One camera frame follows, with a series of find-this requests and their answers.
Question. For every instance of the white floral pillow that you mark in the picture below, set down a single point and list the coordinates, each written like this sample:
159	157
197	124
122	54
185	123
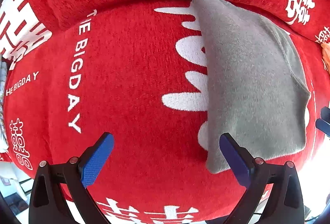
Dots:
3	137

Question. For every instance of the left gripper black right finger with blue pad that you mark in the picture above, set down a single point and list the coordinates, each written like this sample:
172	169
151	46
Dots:
285	203

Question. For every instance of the red blanket with white characters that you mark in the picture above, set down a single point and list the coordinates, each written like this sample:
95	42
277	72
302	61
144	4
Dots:
136	71

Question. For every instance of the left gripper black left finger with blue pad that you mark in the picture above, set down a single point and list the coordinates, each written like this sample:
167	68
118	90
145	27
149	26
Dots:
47	203

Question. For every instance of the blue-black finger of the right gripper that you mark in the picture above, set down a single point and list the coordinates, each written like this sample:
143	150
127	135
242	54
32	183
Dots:
323	123

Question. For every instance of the orange cloth item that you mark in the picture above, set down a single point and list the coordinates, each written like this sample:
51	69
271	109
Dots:
326	55

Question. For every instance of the grey knit sweater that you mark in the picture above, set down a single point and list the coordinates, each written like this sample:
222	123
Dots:
256	83

